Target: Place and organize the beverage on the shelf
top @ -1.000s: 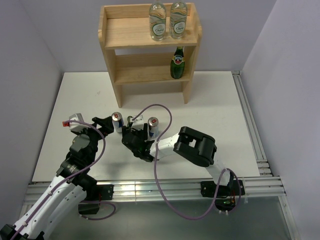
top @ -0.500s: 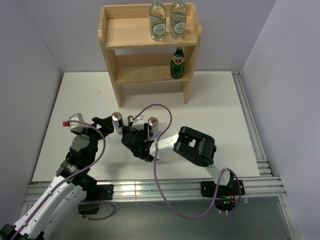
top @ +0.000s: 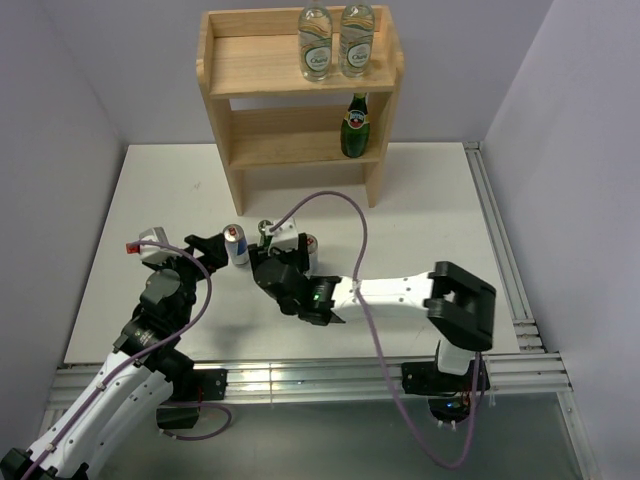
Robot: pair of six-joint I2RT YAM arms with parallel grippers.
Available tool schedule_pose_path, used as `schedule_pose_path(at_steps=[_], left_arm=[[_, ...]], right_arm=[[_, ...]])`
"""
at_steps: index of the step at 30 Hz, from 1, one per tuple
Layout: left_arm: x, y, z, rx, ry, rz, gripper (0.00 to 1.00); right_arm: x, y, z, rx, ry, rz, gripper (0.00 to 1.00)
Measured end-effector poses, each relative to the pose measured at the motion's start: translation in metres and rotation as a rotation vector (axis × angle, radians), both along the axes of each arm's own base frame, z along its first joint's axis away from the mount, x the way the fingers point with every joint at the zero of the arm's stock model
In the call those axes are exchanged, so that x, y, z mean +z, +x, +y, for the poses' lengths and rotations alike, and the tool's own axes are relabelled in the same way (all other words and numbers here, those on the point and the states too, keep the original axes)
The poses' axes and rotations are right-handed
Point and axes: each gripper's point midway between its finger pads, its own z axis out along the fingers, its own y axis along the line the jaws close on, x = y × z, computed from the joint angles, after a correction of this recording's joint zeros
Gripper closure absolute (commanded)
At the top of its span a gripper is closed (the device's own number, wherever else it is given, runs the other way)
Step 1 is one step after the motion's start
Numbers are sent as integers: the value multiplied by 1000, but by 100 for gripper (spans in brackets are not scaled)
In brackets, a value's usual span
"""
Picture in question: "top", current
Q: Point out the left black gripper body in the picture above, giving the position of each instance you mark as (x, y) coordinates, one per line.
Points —
(189, 270)

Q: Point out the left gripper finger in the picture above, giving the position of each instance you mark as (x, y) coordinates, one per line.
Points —
(214, 242)
(213, 257)

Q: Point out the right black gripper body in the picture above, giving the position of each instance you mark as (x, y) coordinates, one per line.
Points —
(299, 256)

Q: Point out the green Perrier bottle yellow label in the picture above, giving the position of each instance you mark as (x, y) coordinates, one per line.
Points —
(263, 232)

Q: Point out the green Perrier bottle red label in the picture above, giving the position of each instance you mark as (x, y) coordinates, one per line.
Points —
(355, 127)

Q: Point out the clear glass bottle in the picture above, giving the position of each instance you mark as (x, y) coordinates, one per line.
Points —
(356, 35)
(315, 31)

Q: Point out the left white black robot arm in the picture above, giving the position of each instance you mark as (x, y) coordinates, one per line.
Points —
(142, 371)

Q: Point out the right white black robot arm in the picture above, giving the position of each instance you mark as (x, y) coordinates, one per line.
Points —
(458, 304)

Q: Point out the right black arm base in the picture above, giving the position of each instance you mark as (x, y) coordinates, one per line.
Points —
(449, 396)

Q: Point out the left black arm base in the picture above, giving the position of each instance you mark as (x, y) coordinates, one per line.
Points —
(194, 396)

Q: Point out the wooden three-tier shelf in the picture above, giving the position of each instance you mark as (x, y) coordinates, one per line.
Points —
(263, 113)

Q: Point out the silver blue can left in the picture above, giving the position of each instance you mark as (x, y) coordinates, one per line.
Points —
(236, 244)

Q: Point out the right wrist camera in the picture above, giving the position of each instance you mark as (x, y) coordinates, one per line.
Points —
(284, 237)

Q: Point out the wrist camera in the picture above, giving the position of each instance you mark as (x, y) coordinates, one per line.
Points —
(284, 237)
(152, 250)

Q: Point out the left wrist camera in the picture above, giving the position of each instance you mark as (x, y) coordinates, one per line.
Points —
(152, 250)

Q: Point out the aluminium frame rail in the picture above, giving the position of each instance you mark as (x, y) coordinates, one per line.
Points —
(454, 214)

